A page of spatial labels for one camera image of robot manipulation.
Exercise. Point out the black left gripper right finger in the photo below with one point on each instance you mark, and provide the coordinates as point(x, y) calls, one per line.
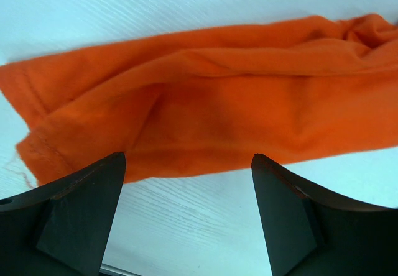
point(311, 230)

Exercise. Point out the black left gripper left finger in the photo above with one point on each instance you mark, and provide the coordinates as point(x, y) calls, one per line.
point(62, 228)

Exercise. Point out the orange t shirt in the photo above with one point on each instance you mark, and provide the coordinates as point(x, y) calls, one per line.
point(205, 101)

